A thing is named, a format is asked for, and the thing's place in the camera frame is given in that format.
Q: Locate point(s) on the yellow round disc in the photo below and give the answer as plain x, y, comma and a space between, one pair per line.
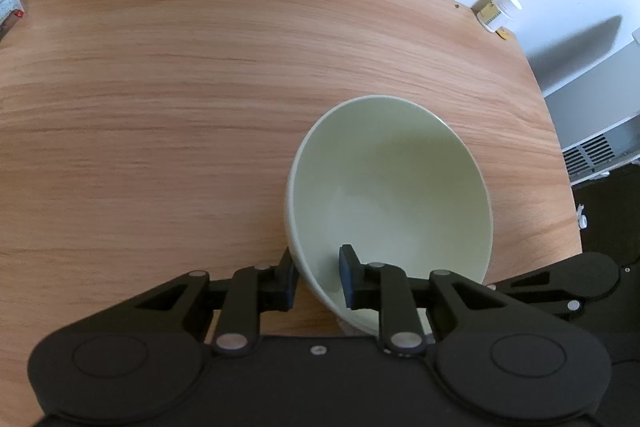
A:
504, 34

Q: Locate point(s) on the pale green bowl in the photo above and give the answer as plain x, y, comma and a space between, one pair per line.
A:
390, 177

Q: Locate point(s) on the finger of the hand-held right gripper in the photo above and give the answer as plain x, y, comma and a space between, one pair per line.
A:
562, 293

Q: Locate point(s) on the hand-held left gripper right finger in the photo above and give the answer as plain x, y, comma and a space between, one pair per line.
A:
347, 277

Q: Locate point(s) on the white vented appliance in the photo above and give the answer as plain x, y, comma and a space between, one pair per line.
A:
595, 107

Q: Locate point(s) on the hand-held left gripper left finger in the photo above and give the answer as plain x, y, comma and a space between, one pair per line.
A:
286, 279

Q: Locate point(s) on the white pill bottle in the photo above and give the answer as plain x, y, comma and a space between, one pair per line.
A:
496, 9

